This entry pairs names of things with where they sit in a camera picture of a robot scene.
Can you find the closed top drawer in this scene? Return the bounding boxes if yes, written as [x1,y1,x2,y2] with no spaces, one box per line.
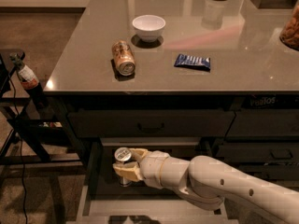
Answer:
[68,109,235,138]

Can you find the right cabinet drawers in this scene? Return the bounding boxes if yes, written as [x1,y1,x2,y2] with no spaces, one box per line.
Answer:
[212,94,299,182]

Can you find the open middle drawer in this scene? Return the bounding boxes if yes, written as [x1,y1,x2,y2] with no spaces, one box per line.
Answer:
[67,138,239,224]

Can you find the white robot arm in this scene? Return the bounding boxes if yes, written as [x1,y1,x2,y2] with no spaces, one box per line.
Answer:
[113,147,299,224]

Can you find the blue silver redbull can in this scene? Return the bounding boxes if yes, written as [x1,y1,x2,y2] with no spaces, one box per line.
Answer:
[114,147,132,187]

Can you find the black power cable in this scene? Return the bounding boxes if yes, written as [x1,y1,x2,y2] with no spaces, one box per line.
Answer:
[7,72,30,224]

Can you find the cola bottle with red label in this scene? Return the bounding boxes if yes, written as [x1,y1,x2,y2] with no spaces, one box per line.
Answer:
[9,53,49,110]

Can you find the jar of brown snacks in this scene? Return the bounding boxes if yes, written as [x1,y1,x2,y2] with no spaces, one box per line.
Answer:
[279,2,299,50]

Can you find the blue snack packet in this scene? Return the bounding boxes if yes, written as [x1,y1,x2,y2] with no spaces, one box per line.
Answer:
[174,54,211,71]

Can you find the dark side stand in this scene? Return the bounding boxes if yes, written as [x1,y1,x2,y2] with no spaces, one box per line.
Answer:
[0,49,85,179]

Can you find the gold soda can lying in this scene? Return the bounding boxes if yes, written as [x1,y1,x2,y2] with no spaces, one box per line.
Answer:
[112,40,135,77]

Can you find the white ceramic bowl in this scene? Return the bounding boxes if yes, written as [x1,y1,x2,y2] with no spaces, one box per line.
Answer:
[132,15,166,42]

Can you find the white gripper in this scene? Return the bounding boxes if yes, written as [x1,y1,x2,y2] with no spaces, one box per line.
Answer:
[113,148,170,189]

